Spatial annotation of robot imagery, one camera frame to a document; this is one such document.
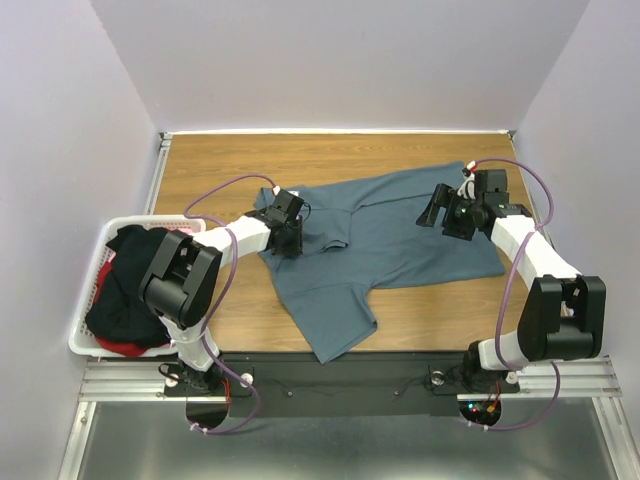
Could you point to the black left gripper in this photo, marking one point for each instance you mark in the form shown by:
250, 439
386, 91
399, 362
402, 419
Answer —
295, 248

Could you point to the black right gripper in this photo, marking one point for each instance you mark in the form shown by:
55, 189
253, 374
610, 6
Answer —
445, 195

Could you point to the blue-grey t-shirt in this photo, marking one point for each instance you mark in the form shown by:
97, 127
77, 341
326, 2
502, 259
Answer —
362, 234

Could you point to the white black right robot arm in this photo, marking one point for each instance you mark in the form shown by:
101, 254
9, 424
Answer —
563, 315

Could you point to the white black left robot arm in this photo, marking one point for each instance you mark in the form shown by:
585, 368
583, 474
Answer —
178, 287

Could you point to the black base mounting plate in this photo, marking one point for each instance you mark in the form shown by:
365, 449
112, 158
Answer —
296, 385

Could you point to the black t-shirt in basket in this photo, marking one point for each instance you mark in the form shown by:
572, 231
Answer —
136, 248

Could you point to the red t-shirt in basket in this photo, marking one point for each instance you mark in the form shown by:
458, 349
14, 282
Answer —
121, 323

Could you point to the white plastic laundry basket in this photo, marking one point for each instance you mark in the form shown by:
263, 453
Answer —
81, 340

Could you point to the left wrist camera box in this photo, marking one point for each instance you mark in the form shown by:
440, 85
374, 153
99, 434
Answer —
285, 206

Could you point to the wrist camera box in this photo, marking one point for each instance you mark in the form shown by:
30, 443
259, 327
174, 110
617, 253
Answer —
285, 206
490, 186

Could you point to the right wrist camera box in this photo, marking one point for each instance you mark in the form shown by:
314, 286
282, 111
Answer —
490, 186

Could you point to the aluminium left side rail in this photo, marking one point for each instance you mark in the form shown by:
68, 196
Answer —
158, 172

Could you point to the aluminium front frame rail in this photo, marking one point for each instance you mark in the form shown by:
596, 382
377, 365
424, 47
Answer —
136, 381

